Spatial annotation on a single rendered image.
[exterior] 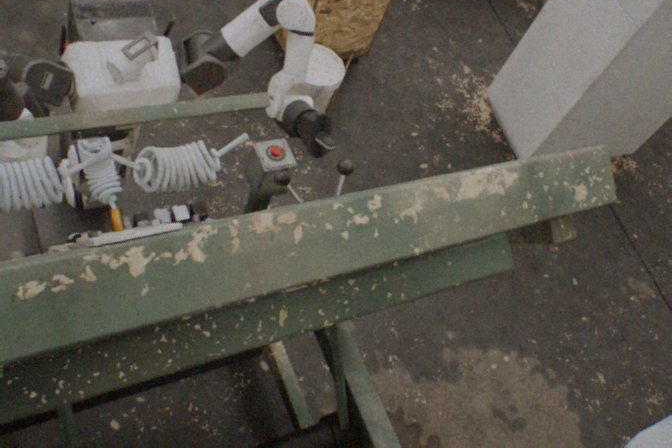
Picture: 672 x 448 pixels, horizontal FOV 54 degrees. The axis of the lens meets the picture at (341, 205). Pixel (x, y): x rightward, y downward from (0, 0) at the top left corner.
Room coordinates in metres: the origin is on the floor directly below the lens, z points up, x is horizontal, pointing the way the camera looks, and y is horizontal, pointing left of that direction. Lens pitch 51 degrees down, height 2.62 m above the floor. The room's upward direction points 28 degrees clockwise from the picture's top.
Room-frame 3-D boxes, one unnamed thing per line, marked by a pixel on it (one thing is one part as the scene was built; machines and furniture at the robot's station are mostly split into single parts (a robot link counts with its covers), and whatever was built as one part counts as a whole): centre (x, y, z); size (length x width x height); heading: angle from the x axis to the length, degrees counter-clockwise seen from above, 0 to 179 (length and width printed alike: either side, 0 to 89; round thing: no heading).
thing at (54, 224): (1.35, 0.92, 0.19); 0.64 x 0.52 x 0.33; 47
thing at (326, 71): (2.54, 0.44, 0.24); 0.32 x 0.30 x 0.47; 131
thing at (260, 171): (1.42, 0.28, 0.84); 0.12 x 0.12 x 0.18; 47
